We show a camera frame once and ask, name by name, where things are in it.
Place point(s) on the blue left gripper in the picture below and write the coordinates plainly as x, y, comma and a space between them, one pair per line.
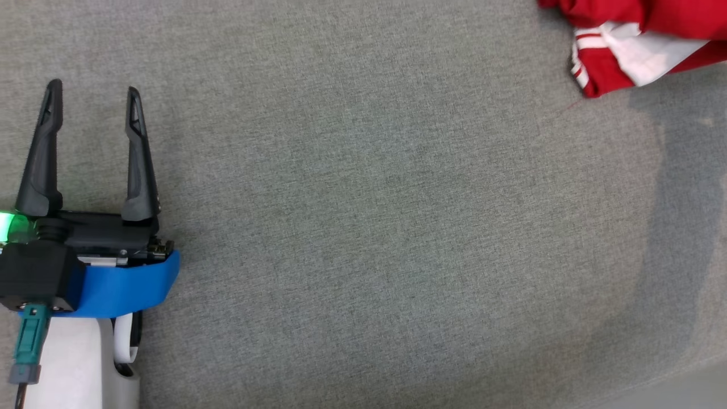
130, 278

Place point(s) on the red basketball jersey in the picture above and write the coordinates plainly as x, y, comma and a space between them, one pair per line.
653, 17

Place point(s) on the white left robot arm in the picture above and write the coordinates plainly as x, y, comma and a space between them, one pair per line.
74, 363

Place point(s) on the grey fabric sofa cushion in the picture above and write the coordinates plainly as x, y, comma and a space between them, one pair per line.
369, 227

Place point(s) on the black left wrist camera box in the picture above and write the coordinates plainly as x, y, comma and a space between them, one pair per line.
37, 275

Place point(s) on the teal left camera connector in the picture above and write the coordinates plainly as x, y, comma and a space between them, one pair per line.
31, 341

